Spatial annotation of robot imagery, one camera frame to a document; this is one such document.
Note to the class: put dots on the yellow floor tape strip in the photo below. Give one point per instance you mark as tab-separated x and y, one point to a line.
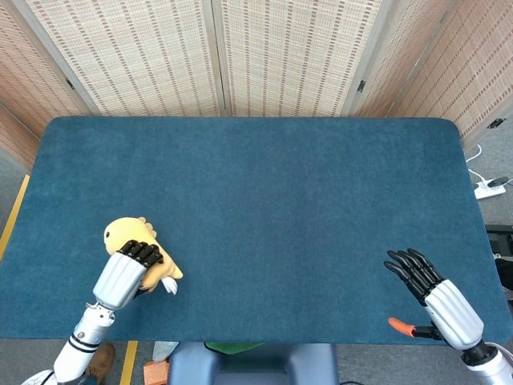
129	363

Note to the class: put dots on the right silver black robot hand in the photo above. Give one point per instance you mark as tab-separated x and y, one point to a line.
449	309

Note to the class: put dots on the woven folding screen panel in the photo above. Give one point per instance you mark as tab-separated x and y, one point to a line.
136	56
36	76
292	56
469	68
14	136
394	56

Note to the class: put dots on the white sneaker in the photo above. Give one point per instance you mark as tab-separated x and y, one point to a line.
38	378

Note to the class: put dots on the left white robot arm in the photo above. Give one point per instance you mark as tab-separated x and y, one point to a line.
78	345

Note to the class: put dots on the green sheet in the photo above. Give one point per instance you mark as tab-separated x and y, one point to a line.
232	345

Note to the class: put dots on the blue grey robot torso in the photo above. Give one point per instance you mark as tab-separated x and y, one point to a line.
252	365

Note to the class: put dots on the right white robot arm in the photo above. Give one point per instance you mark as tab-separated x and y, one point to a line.
491	363

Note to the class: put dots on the blue felt table cover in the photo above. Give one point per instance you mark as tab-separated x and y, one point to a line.
256	224

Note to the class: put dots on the black equipment box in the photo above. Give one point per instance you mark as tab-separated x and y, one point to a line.
500	240

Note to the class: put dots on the brown leather shoe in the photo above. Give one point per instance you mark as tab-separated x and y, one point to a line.
101	358

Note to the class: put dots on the yellow plush toy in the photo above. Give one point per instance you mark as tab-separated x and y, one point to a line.
128	230

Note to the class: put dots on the black screen hinge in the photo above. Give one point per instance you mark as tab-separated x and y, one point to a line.
495	123
70	83
361	86

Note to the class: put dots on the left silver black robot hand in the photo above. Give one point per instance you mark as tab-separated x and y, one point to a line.
120	278

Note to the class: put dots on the white power strip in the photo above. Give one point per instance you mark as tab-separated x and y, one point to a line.
489	189

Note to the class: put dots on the orange foam block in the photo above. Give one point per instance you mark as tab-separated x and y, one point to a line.
155	373

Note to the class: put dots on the black power plug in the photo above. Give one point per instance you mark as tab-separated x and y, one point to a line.
499	181

